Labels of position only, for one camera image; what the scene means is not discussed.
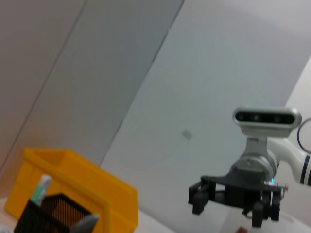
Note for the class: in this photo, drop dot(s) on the green utility knife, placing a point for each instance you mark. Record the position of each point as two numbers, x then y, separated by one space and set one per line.
42 187

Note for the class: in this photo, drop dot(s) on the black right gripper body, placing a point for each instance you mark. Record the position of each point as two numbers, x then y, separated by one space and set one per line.
238 191

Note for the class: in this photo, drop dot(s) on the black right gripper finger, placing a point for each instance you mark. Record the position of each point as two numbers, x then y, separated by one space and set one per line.
257 216
199 196

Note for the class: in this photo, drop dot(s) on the grey marker pen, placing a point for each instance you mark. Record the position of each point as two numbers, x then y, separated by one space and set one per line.
85 223

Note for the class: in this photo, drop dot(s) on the yellow plastic bin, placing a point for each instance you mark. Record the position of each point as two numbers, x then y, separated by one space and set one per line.
85 179

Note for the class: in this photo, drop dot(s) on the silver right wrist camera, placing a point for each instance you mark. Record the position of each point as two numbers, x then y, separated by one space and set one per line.
264 119

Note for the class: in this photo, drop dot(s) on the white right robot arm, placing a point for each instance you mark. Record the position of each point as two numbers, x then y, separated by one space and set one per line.
291 155

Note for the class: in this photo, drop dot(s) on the black mesh pen holder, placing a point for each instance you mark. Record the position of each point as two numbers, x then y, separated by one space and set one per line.
53 213

